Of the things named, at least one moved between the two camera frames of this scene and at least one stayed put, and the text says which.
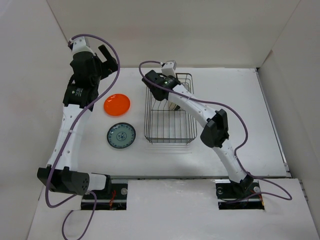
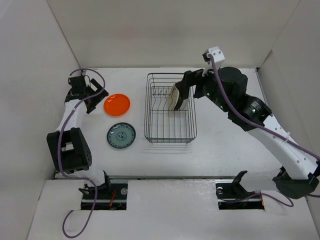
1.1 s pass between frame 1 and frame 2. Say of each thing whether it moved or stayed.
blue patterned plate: stayed
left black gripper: moved
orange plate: stayed
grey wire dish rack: stayed
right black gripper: moved
